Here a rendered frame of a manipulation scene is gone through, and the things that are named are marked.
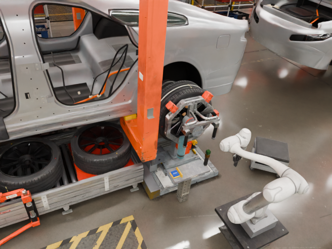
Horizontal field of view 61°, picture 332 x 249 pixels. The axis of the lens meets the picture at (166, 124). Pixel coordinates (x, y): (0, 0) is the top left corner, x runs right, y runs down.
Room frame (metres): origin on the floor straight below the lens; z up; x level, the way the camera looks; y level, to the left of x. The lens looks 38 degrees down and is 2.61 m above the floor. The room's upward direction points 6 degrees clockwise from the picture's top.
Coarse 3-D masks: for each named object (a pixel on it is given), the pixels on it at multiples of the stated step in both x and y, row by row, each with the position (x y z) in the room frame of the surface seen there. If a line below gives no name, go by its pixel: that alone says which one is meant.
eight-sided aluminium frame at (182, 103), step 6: (198, 96) 2.41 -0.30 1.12; (180, 102) 2.30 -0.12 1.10; (186, 102) 2.28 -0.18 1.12; (192, 102) 2.32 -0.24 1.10; (198, 102) 2.35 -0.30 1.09; (204, 102) 2.40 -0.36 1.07; (180, 108) 2.25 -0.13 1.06; (168, 114) 2.24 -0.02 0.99; (174, 114) 2.22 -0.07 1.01; (210, 114) 2.45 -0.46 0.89; (168, 120) 2.19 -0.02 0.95; (168, 126) 2.20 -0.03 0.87; (204, 126) 2.44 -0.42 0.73; (168, 132) 2.21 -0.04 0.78; (174, 138) 2.24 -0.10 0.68; (192, 138) 2.36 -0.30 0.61
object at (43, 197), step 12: (120, 168) 2.02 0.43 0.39; (132, 168) 2.04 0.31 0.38; (84, 180) 1.81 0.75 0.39; (96, 180) 1.85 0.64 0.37; (108, 180) 1.90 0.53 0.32; (48, 192) 1.63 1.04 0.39; (60, 192) 1.67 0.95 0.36; (72, 192) 1.73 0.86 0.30; (0, 204) 1.45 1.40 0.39; (12, 204) 1.47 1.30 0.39; (36, 204) 1.55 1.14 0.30; (0, 216) 1.40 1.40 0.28
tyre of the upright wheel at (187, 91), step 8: (168, 88) 2.47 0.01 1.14; (176, 88) 2.45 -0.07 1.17; (184, 88) 2.44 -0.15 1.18; (192, 88) 2.46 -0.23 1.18; (200, 88) 2.55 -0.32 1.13; (168, 96) 2.37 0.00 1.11; (176, 96) 2.34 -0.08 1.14; (184, 96) 2.37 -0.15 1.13; (192, 96) 2.41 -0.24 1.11; (160, 112) 2.27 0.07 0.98; (168, 112) 2.29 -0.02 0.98; (160, 120) 2.24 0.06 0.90; (160, 128) 2.25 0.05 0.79
